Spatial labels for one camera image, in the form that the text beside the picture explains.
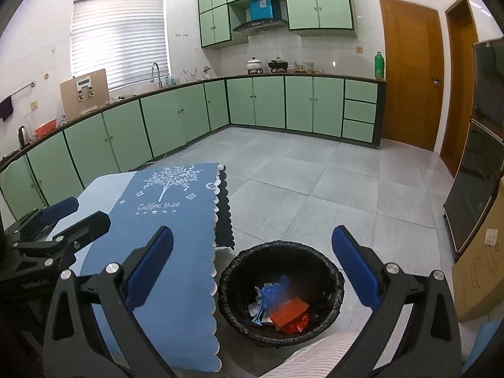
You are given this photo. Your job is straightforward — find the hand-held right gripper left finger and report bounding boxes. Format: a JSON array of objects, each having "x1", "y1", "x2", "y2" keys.
[{"x1": 43, "y1": 226, "x2": 178, "y2": 378}]

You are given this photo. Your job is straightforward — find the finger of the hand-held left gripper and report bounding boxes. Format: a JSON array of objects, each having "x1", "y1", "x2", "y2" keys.
[
  {"x1": 14, "y1": 197, "x2": 80, "y2": 241},
  {"x1": 12, "y1": 210, "x2": 112, "y2": 268}
]

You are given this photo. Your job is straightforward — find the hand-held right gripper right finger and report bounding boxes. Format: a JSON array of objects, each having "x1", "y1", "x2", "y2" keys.
[{"x1": 331, "y1": 225, "x2": 462, "y2": 378}]

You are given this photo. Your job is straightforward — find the red plastic wrapper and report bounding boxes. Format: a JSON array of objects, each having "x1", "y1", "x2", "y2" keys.
[{"x1": 281, "y1": 315, "x2": 312, "y2": 333}]

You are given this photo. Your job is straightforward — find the orange-red packet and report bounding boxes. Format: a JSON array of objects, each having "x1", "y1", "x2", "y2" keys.
[{"x1": 270, "y1": 297, "x2": 310, "y2": 329}]

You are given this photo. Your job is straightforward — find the blue plastic bag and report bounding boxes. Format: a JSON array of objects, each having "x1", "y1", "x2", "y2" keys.
[{"x1": 260, "y1": 276, "x2": 292, "y2": 304}]

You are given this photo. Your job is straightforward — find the black bin with liner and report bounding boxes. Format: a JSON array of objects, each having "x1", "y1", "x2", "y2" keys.
[{"x1": 217, "y1": 240, "x2": 345, "y2": 348}]

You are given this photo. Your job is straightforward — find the light blue covered table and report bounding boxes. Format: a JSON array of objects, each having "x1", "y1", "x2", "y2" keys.
[{"x1": 47, "y1": 171, "x2": 139, "y2": 359}]

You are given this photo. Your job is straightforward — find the blue tree-print table runner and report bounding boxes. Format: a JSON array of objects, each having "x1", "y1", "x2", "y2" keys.
[{"x1": 69, "y1": 162, "x2": 236, "y2": 373}]

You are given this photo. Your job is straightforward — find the red plastic basin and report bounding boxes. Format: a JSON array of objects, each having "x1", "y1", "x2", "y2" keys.
[{"x1": 34, "y1": 120, "x2": 59, "y2": 136}]

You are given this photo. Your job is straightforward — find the tan water dispenser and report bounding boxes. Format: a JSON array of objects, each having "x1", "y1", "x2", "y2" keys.
[{"x1": 60, "y1": 68, "x2": 109, "y2": 121}]

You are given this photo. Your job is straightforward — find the large cardboard box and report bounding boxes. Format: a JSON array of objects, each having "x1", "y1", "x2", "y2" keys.
[{"x1": 451, "y1": 177, "x2": 504, "y2": 324}]

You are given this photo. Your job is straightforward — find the light blue cloth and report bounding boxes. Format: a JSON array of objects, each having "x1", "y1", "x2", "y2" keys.
[{"x1": 462, "y1": 319, "x2": 504, "y2": 376}]

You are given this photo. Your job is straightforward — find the black glass cabinet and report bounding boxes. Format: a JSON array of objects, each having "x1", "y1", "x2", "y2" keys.
[{"x1": 443, "y1": 38, "x2": 504, "y2": 262}]

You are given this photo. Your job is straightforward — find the white window blind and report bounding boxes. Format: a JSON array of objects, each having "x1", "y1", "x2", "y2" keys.
[{"x1": 71, "y1": 0, "x2": 172, "y2": 91}]

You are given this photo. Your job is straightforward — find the green base cabinets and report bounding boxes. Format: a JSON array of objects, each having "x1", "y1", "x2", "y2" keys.
[{"x1": 0, "y1": 75, "x2": 387, "y2": 221}]

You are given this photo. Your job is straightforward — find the wooden door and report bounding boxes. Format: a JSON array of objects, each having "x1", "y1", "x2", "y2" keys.
[{"x1": 379, "y1": 0, "x2": 445, "y2": 152}]

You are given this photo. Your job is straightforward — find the black range hood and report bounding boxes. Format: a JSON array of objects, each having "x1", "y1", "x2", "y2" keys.
[{"x1": 232, "y1": 19, "x2": 289, "y2": 34}]

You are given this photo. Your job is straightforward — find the blue box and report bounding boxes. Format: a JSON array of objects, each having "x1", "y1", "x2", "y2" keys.
[{"x1": 249, "y1": 0, "x2": 278, "y2": 20}]

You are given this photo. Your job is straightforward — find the steel towel rail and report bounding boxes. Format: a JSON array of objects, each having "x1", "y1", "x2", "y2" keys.
[{"x1": 0, "y1": 81, "x2": 37, "y2": 101}]

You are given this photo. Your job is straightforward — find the green wall cabinets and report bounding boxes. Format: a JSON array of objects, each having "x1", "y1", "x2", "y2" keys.
[{"x1": 197, "y1": 0, "x2": 358, "y2": 50}]

